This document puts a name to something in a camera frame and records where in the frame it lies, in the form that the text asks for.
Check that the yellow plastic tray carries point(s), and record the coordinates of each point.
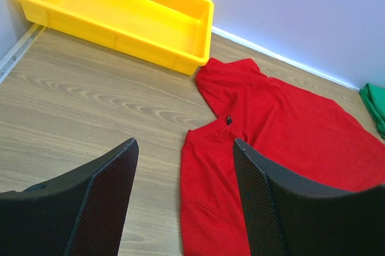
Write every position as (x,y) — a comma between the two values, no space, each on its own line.
(175,34)

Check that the folded green t shirt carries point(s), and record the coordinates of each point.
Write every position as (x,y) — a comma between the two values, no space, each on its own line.
(374,99)

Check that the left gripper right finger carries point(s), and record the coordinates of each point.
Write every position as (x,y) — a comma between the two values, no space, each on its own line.
(288,214)

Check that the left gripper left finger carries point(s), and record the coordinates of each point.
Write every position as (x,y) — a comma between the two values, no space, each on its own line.
(81,212)

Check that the aluminium frame rail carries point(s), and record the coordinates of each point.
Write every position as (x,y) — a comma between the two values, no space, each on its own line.
(15,54)

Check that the red t shirt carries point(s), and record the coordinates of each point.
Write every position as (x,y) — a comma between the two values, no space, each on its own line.
(307,133)

